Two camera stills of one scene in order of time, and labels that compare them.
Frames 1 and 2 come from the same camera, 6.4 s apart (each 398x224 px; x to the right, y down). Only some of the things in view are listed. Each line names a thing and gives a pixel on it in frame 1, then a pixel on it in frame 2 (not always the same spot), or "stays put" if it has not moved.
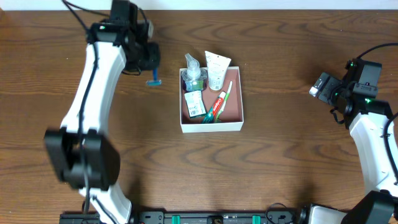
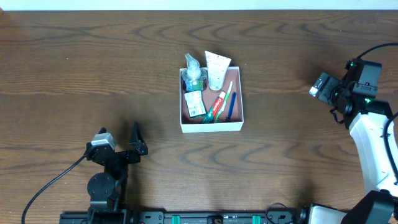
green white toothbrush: [217, 120] stays put
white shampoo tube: [217, 67] stays put
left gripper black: [149, 62] -> [121, 154]
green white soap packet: [194, 103] stays put
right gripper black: [339, 101] stays put
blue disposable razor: [153, 66] -> [228, 119]
